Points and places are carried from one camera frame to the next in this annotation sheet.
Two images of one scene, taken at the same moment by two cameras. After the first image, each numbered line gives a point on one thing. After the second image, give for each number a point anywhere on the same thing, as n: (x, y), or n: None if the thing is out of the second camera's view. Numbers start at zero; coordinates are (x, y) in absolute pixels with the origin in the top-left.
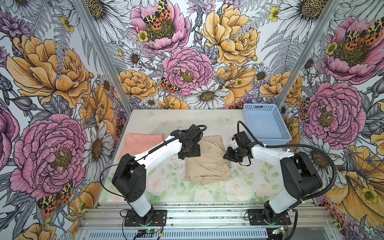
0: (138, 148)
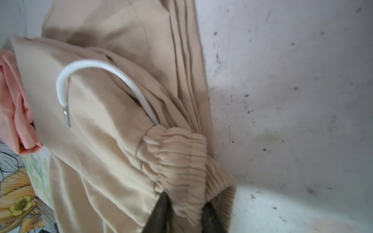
0: (18, 129)
